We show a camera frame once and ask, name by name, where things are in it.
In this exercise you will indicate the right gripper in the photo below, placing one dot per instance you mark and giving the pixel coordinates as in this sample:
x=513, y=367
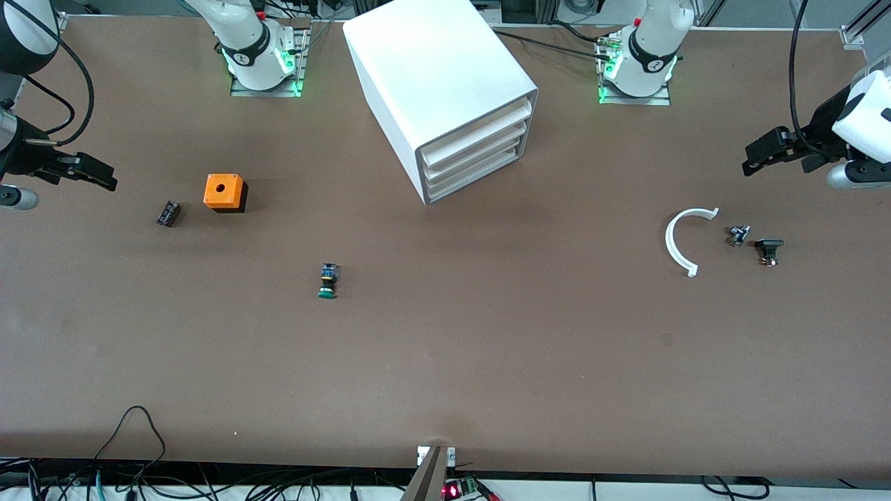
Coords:
x=26, y=154

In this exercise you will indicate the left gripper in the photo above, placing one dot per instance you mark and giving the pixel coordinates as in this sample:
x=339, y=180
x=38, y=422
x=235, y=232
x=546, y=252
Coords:
x=826, y=129

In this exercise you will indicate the green push button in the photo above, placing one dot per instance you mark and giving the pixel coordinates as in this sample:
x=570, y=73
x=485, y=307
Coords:
x=328, y=282

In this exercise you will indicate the white lowest drawer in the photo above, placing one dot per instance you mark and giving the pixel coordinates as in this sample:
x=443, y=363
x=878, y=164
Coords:
x=480, y=174

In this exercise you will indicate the white highest drawer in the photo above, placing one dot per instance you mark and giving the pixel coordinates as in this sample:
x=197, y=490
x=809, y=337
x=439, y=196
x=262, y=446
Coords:
x=480, y=132

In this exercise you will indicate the white middle drawer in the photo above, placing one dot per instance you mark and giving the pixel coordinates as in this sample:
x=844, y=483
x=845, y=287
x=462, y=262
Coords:
x=480, y=154

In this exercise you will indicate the white drawer cabinet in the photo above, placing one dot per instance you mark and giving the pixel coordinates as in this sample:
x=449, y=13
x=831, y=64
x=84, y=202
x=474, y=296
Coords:
x=431, y=69

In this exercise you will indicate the aluminium profile corner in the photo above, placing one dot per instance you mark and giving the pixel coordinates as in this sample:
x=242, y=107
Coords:
x=60, y=22
x=853, y=33

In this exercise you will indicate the black component with brass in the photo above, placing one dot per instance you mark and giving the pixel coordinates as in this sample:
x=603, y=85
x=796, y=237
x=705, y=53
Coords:
x=769, y=247

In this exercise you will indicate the small black silver component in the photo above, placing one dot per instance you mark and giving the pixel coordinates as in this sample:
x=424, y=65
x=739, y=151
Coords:
x=738, y=235

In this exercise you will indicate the small black contact block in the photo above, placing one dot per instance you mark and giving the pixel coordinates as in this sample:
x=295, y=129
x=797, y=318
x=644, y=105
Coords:
x=168, y=213

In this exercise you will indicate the orange box with hole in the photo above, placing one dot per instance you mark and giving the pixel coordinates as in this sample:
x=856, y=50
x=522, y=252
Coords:
x=223, y=189

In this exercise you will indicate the white curved plastic arc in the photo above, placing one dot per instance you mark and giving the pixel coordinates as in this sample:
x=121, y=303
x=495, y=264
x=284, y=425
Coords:
x=669, y=240

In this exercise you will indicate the white mounting plate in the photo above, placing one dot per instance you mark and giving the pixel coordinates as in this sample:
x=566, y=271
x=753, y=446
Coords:
x=422, y=456

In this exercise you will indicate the green circuit board red led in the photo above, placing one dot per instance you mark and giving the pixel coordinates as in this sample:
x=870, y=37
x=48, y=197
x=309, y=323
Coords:
x=459, y=488

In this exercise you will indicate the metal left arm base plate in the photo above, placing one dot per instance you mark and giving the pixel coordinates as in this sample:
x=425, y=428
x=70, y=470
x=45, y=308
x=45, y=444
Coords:
x=658, y=101

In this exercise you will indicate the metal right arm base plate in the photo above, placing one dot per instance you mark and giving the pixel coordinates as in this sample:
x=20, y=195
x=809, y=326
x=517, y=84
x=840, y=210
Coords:
x=240, y=91

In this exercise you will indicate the grey camera pole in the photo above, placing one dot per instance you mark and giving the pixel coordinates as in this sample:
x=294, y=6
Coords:
x=428, y=480

